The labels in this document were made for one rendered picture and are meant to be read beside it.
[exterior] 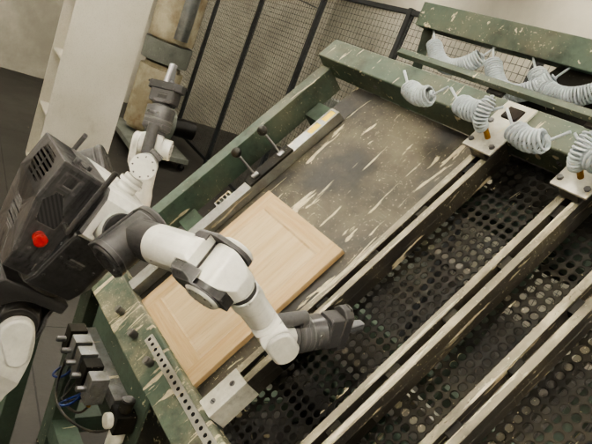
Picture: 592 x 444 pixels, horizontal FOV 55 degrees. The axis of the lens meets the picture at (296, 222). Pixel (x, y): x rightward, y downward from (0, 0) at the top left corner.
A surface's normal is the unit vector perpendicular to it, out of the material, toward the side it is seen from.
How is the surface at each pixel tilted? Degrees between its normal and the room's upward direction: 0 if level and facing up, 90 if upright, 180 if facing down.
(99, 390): 90
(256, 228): 55
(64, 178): 90
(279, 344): 98
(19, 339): 90
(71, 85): 90
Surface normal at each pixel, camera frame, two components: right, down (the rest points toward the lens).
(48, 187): 0.53, 0.43
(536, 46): -0.77, -0.12
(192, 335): -0.42, -0.61
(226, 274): 0.33, -0.24
